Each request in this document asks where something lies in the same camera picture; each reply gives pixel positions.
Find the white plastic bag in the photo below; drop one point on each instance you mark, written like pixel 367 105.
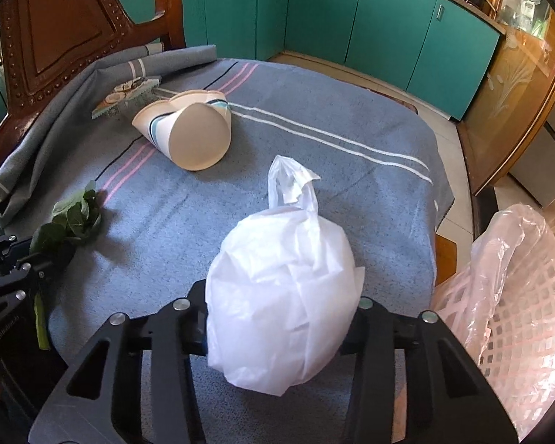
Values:
pixel 282 286

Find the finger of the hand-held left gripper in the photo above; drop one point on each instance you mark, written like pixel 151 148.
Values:
pixel 9 243
pixel 14 286

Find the wooden glass door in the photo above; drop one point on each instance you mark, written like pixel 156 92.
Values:
pixel 522 78

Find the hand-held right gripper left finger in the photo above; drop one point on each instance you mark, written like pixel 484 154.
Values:
pixel 171 333

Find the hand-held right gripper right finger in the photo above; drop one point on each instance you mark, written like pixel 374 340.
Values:
pixel 367 333

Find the pink plastic basket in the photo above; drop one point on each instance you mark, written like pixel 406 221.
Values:
pixel 532 333

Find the clear plastic snack wrapper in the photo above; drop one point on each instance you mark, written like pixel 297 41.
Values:
pixel 125 95

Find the crushed paper cup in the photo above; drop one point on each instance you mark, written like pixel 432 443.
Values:
pixel 194 134

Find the pink basket with liner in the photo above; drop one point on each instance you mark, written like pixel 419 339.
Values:
pixel 504 231

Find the teal kitchen cabinet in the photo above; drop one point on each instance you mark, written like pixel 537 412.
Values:
pixel 374 23

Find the green leafy vegetable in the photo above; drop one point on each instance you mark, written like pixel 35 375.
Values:
pixel 74 217

